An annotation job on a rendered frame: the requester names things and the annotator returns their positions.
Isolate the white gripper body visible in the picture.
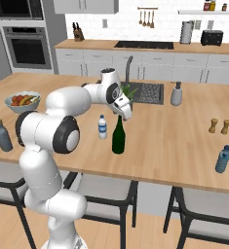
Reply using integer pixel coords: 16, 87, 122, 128
114, 95, 134, 122

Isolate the green plant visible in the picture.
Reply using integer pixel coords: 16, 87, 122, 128
122, 84, 139, 104

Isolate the black sink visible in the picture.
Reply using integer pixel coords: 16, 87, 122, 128
96, 80, 165, 106

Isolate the small clear plastic water bottle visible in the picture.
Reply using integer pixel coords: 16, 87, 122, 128
97, 114, 108, 141

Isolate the dark green glass bottle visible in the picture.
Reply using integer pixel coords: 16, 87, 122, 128
111, 115, 127, 155

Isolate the grey sink tap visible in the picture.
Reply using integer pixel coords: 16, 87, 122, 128
125, 54, 134, 84

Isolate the grey base cupboards run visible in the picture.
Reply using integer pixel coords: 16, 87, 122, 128
55, 48, 229, 86

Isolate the grey soap dispenser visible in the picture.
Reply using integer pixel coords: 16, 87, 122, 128
170, 81, 183, 107

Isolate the black hob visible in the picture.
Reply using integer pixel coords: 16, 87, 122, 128
113, 40, 175, 51

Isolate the knife block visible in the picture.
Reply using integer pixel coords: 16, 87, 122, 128
71, 21, 86, 43

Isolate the wooden salt shaker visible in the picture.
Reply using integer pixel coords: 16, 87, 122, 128
208, 118, 219, 134

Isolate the grey seat black stool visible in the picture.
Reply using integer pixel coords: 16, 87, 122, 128
163, 185, 229, 249
0, 160, 38, 249
62, 171, 139, 249

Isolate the bowl of fruit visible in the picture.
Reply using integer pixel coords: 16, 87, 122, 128
4, 90, 42, 115

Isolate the blue plastic water bottle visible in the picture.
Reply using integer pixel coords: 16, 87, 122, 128
214, 144, 229, 174

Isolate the black toaster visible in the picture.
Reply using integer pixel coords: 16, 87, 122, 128
200, 29, 224, 47

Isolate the grey-blue glass bottle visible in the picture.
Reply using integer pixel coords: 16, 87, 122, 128
0, 117, 14, 153

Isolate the microwave oven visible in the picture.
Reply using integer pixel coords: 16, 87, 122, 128
0, 0, 46, 21

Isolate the rail with wooden utensils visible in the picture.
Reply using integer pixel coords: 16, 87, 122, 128
136, 6, 159, 29

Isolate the grey wall cupboard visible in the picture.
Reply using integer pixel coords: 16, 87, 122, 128
53, 0, 120, 15

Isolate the wall oven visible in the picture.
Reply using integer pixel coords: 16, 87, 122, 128
1, 25, 55, 73

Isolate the white wall shelf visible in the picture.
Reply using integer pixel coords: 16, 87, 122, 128
177, 9, 229, 16

